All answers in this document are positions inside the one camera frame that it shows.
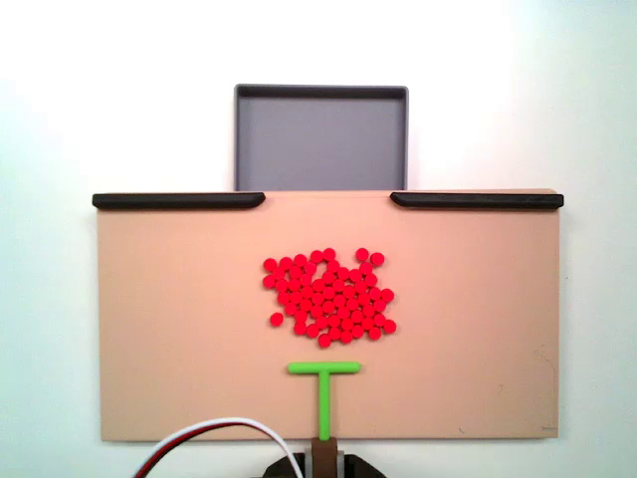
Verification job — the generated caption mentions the brown tool holder block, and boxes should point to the brown tool holder block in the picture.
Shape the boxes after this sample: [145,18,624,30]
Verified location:
[310,436,340,478]

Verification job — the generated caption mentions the green T-shaped pusher tool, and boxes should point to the green T-shaped pusher tool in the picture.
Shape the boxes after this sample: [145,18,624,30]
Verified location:
[287,360,362,442]

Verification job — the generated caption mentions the red granule pile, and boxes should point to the red granule pile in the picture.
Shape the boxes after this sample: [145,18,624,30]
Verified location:
[262,247,398,349]

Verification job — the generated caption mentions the grey tray container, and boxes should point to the grey tray container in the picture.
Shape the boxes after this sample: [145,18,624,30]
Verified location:
[233,84,410,193]

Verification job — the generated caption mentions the beige flat board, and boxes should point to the beige flat board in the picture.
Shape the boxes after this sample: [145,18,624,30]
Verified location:
[95,187,561,443]

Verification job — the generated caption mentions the red white black wire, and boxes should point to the red white black wire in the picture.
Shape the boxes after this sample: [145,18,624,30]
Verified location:
[132,417,306,478]

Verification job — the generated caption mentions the black edge rail strip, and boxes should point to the black edge rail strip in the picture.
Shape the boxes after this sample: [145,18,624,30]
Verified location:
[390,191,565,210]
[92,192,267,210]

